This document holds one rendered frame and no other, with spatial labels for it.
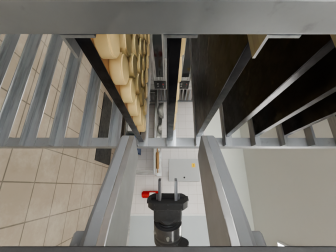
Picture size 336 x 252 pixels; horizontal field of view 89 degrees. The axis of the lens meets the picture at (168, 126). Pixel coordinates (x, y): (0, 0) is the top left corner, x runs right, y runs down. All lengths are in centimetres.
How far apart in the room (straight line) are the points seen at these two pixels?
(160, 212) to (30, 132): 49
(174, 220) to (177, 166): 350
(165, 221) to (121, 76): 44
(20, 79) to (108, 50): 63
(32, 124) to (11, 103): 12
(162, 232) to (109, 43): 51
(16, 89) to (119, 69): 59
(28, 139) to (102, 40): 53
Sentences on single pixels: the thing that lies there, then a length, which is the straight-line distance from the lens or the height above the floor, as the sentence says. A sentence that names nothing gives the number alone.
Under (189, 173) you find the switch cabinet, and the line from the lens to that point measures 407.
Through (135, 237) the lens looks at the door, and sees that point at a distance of 444.
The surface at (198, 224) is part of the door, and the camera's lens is 438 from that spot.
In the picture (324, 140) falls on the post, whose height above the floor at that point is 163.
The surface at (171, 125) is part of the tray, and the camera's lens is 41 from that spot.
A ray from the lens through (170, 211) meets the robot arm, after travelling 57.
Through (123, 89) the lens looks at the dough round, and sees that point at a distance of 33.
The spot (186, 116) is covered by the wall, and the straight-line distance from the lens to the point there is 461.
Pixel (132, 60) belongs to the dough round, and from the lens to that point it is 36.
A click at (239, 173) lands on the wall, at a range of 457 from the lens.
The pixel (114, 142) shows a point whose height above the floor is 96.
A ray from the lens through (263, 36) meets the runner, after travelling 19.
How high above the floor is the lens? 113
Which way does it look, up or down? level
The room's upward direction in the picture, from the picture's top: 90 degrees clockwise
